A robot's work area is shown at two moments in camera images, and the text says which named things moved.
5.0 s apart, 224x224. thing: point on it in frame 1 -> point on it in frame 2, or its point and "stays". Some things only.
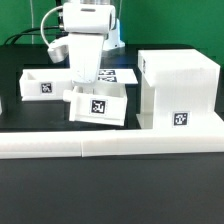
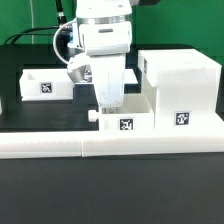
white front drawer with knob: [105, 105] -> [137, 113]
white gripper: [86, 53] -> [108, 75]
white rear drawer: [45, 84] stays
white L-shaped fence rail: [111, 142] stays
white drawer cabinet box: [179, 90] stays
